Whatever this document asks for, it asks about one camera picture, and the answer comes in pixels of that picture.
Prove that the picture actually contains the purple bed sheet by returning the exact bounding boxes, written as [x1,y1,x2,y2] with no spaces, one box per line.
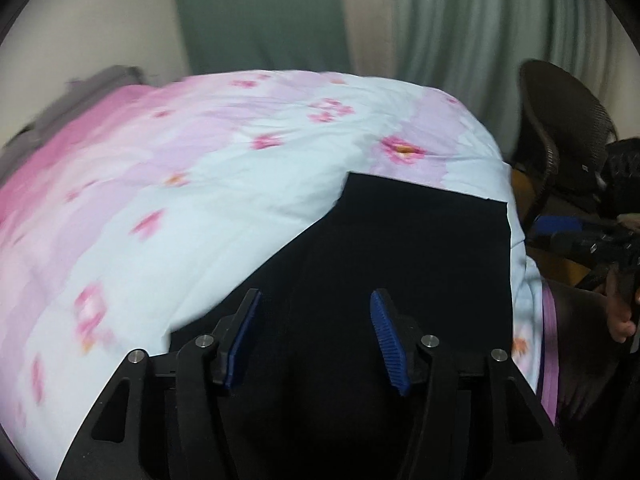
[539,280,565,426]

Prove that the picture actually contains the dark brown cloth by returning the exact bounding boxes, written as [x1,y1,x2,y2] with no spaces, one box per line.
[547,280,640,480]

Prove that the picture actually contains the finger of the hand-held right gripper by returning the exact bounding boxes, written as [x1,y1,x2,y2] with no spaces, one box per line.
[530,215,608,264]

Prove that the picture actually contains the pink floral duvet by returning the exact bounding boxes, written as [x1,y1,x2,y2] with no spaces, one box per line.
[0,69,543,480]

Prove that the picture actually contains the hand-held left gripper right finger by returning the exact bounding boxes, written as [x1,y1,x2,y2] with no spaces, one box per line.
[370,288,583,480]

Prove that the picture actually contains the person's right hand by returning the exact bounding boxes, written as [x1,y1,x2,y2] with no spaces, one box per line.
[606,267,640,345]

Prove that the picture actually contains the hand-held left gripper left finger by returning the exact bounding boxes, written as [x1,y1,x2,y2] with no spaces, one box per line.
[56,288,263,480]

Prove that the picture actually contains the beige curtain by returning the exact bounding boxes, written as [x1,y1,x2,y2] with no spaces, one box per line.
[340,0,417,82]

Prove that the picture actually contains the black pants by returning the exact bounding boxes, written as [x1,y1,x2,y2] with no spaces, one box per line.
[170,172,516,480]

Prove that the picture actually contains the pale green sheer curtain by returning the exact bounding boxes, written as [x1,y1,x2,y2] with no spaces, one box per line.
[395,0,640,137]

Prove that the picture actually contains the dark wicker chair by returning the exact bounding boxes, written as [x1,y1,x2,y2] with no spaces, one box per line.
[514,59,622,235]

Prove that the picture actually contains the grey upholstered bed headboard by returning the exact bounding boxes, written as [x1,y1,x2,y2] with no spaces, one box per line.
[0,65,151,161]

